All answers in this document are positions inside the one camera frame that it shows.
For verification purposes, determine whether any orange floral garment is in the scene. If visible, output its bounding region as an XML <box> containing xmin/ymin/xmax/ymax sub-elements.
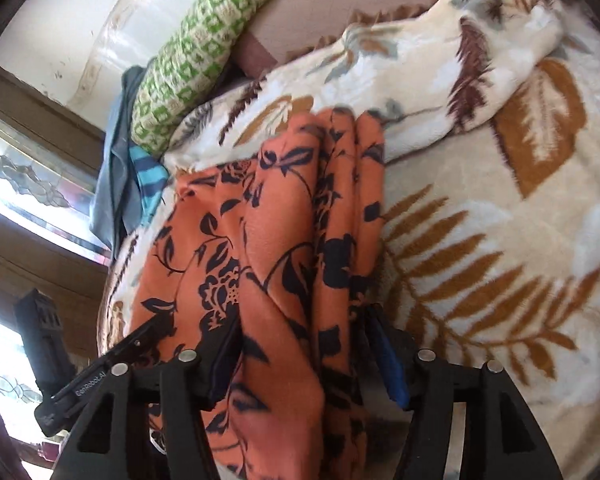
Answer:
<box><xmin>129</xmin><ymin>105</ymin><xmax>387</xmax><ymax>480</ymax></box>

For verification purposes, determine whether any pink bed sheet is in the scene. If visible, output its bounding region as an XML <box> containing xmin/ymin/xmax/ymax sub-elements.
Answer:
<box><xmin>234</xmin><ymin>0</ymin><xmax>467</xmax><ymax>82</ymax></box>

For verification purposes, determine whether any cream leaf printed blanket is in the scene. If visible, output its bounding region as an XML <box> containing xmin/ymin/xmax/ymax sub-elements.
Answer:
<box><xmin>100</xmin><ymin>0</ymin><xmax>600</xmax><ymax>480</ymax></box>

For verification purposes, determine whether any green patterned pillow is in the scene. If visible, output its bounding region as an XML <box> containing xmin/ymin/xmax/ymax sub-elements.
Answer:
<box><xmin>130</xmin><ymin>0</ymin><xmax>287</xmax><ymax>157</ymax></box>

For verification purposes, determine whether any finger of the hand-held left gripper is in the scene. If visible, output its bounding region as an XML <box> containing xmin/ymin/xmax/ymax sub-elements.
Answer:
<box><xmin>102</xmin><ymin>311</ymin><xmax>177</xmax><ymax>365</ymax></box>

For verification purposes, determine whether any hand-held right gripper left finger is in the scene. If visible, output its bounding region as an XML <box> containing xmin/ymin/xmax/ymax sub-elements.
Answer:
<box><xmin>55</xmin><ymin>317</ymin><xmax>242</xmax><ymax>480</ymax></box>

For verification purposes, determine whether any teal striped cloth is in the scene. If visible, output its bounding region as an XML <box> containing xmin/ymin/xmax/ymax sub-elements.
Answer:
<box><xmin>125</xmin><ymin>144</ymin><xmax>172</xmax><ymax>227</ymax></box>

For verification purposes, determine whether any stained glass window pane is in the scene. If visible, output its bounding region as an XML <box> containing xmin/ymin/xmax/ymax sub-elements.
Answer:
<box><xmin>0</xmin><ymin>105</ymin><xmax>112</xmax><ymax>263</ymax></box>
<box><xmin>0</xmin><ymin>310</ymin><xmax>48</xmax><ymax>466</ymax></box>

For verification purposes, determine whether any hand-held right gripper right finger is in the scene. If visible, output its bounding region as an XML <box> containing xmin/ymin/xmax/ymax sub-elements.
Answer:
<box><xmin>364</xmin><ymin>304</ymin><xmax>564</xmax><ymax>480</ymax></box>

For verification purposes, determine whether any grey-blue cloth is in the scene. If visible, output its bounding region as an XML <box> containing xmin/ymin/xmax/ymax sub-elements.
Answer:
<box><xmin>90</xmin><ymin>62</ymin><xmax>157</xmax><ymax>252</ymax></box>

